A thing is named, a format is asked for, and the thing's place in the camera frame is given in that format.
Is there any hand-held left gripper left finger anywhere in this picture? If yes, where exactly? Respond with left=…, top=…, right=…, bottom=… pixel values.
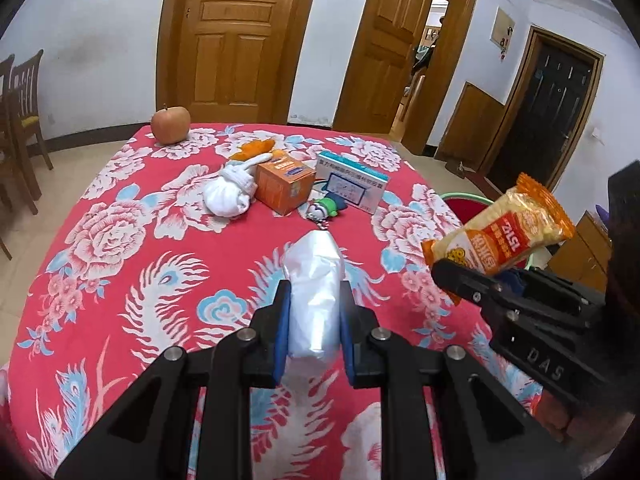
left=55, top=280, right=293, bottom=480

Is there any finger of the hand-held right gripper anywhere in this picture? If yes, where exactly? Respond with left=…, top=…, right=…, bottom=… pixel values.
left=500, top=267, right=608, bottom=333
left=431, top=258, right=531, bottom=323

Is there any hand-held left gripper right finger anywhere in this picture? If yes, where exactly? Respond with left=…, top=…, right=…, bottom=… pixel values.
left=339, top=280, right=583, bottom=480

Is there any white plastic bag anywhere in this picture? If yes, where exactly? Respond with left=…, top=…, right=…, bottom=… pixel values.
left=281, top=230, right=347, bottom=361

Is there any orange yellow snack packet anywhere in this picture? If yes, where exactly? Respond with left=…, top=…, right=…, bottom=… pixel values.
left=421, top=172, right=576, bottom=278

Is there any red bin with green rim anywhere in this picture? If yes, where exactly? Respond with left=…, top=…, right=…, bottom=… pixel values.
left=440, top=191, right=551, bottom=268

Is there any green toy figure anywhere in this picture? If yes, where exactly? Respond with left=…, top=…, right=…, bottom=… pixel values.
left=306, top=194, right=351, bottom=231

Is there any white blue medicine box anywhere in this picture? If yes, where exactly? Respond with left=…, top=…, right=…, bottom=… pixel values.
left=316, top=150, right=391, bottom=215

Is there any white sock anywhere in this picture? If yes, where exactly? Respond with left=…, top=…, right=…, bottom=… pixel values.
left=204, top=152, right=273, bottom=219

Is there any orange cardboard box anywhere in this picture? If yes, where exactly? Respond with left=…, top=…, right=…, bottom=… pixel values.
left=255, top=152, right=317, bottom=216

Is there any wooden cabinet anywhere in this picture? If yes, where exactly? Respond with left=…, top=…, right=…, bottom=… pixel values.
left=547, top=210, right=613, bottom=293

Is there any red floral tablecloth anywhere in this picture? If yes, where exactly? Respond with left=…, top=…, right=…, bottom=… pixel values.
left=0, top=122, right=546, bottom=480

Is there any dark metal door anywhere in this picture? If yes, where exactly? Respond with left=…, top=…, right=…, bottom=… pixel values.
left=479, top=25, right=605, bottom=201

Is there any apple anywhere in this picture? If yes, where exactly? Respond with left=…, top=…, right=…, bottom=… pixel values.
left=151, top=105, right=191, bottom=145

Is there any open wooden door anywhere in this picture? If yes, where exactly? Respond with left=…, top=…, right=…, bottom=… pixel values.
left=332, top=0, right=483, bottom=156

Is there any closed wooden door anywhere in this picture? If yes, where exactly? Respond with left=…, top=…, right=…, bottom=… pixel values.
left=156, top=0, right=325, bottom=126

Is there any wooden chair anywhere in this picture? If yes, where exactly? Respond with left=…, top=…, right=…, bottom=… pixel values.
left=0, top=55, right=41, bottom=216
left=10, top=49, right=55, bottom=171

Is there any wooden wall panel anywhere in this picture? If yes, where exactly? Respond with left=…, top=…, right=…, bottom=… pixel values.
left=439, top=81, right=507, bottom=166

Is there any beige wall panel box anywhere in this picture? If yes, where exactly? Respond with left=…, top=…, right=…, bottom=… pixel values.
left=489, top=6, right=516, bottom=50

